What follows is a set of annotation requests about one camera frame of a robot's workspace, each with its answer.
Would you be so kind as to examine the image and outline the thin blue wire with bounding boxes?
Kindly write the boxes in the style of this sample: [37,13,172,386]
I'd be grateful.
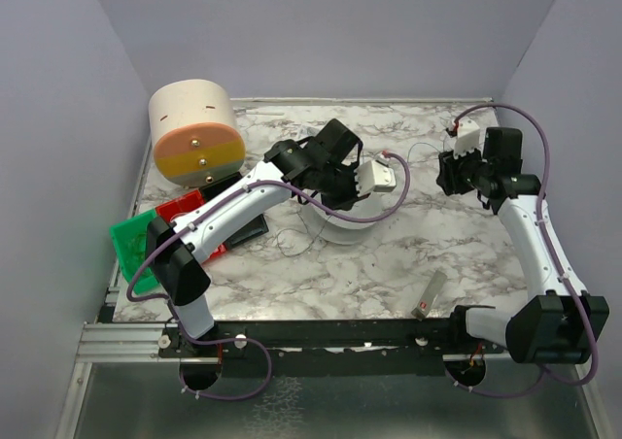
[274,142,458,258]

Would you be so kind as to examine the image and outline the grey plastic cable spool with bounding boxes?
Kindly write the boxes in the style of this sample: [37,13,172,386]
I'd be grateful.
[300,194,383,245]

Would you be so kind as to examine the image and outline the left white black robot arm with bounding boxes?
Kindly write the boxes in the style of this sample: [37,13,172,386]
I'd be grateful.
[146,119,363,339]

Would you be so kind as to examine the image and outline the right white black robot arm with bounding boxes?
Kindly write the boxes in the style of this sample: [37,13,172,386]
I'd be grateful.
[436,121,609,364]

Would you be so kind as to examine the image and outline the packaged protractor ruler set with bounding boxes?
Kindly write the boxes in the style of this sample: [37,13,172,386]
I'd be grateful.
[294,126,322,141]

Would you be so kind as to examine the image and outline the black plastic bin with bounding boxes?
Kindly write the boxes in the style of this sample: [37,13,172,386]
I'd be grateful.
[199,172,268,253]

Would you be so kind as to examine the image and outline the grey metal clip tool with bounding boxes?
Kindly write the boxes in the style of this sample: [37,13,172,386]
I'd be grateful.
[411,270,447,320]

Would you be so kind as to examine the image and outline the beige layered cylinder model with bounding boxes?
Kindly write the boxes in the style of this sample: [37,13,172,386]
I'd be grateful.
[148,79,246,187]

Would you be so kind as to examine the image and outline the red plastic bin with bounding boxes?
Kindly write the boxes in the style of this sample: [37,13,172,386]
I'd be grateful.
[155,189,229,265]

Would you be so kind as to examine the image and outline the green plastic bin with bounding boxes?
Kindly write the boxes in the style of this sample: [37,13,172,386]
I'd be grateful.
[110,209,161,298]

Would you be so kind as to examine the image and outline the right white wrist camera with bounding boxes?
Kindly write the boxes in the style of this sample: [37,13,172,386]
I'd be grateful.
[448,118,481,158]

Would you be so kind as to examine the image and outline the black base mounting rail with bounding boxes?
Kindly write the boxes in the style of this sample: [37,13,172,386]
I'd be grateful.
[158,316,501,379]

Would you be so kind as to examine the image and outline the green tangled wire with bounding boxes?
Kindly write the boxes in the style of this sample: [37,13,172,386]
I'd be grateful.
[126,232,150,265]

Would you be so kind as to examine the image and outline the aluminium extrusion frame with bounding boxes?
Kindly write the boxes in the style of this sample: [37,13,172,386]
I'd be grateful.
[76,322,164,363]

